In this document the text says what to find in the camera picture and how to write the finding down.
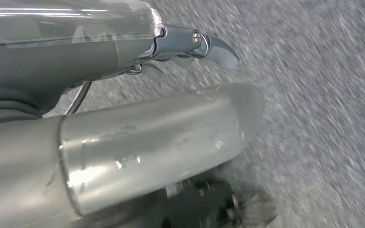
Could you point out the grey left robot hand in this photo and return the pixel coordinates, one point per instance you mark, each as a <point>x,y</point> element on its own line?
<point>138,141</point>

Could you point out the black robot foot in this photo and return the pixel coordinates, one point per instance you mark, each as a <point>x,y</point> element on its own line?
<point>207,204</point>

